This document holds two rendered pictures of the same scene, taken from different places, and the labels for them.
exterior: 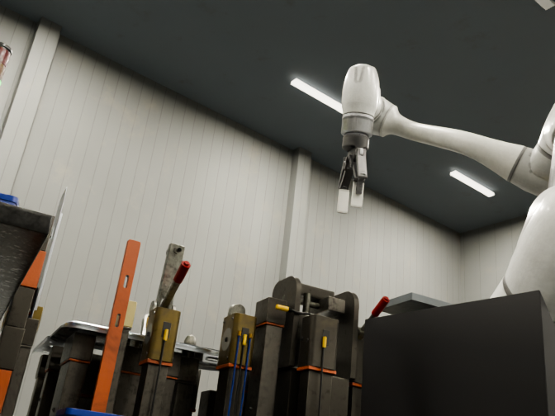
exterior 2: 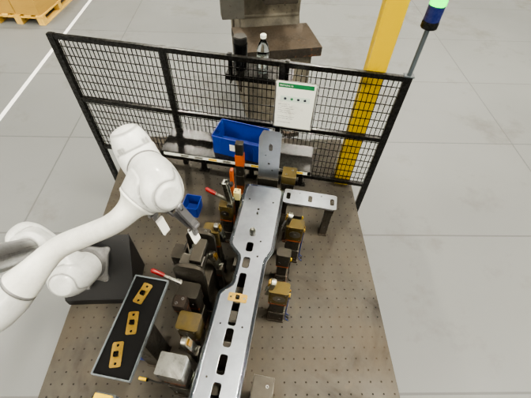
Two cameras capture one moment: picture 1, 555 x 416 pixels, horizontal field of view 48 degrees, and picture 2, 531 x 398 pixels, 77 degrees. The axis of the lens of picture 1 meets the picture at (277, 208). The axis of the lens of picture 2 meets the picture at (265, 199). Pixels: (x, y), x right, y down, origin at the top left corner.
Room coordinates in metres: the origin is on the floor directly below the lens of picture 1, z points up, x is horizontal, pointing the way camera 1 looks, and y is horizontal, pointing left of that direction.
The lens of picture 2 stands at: (2.15, -0.56, 2.42)
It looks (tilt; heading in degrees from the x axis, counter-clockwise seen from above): 51 degrees down; 123
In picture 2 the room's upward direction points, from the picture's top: 3 degrees clockwise
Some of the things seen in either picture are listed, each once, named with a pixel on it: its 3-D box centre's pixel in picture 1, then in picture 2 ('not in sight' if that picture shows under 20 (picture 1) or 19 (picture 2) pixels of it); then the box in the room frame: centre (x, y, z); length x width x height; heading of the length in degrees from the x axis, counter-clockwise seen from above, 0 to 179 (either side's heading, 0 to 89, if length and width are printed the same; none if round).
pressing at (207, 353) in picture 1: (308, 380); (238, 302); (1.77, -0.14, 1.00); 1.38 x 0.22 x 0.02; 115
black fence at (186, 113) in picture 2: not in sight; (229, 161); (1.05, 0.68, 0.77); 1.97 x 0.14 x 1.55; 25
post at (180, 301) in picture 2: not in sight; (186, 317); (1.60, -0.30, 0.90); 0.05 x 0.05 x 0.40; 25
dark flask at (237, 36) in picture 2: not in sight; (240, 52); (1.09, 0.79, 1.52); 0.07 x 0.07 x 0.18
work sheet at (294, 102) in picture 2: not in sight; (294, 106); (1.42, 0.84, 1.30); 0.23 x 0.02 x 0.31; 25
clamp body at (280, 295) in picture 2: not in sight; (280, 303); (1.90, 0.01, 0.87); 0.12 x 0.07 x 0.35; 25
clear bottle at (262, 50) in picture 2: not in sight; (262, 53); (1.20, 0.84, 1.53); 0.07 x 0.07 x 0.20
